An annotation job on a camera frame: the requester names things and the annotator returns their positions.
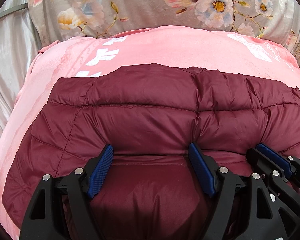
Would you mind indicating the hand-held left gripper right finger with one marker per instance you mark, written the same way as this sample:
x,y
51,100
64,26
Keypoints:
x,y
202,170

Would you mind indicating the pink printed blanket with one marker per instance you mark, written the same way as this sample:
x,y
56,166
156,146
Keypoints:
x,y
165,50

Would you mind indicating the grey floral quilt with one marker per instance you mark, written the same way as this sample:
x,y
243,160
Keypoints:
x,y
140,2

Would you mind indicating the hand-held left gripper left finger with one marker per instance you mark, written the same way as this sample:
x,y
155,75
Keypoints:
x,y
100,172

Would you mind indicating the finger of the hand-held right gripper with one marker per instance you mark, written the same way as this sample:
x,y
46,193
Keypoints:
x,y
255,158
272,156

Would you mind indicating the grey metal bar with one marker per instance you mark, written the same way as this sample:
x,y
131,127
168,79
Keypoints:
x,y
12,11

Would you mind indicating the maroon puffer jacket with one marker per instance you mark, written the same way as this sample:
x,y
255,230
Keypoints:
x,y
145,120

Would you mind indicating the silver satin curtain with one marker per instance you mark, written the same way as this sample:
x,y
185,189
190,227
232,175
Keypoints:
x,y
10,62

